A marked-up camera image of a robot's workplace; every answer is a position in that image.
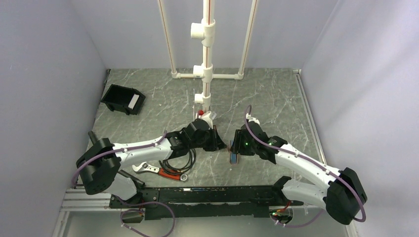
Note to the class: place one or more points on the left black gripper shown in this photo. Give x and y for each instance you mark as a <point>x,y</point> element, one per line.
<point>217,143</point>

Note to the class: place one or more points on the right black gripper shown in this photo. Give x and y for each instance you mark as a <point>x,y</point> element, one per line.
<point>237,146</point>

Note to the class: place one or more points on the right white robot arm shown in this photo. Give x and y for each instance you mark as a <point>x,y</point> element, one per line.
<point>338,192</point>

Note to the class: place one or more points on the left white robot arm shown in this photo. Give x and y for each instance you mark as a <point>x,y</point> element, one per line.
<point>99,166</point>

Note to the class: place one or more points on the white card stack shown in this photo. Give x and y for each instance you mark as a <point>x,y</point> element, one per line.
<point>133,101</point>

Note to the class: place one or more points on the black plastic card bin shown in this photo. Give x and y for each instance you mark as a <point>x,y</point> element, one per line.
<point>118,97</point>

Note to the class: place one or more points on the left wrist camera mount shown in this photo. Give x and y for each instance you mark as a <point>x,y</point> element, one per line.
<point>206,116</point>

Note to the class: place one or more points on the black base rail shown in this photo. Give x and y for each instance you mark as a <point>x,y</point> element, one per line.
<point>185,202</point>

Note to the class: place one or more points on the red handled adjustable wrench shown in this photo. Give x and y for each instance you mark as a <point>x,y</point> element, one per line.
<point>146,167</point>

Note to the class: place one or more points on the white PVC pipe frame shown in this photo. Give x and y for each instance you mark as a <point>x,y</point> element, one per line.
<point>205,33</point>

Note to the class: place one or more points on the aluminium extrusion frame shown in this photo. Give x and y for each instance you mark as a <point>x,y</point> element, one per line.
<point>76,200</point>

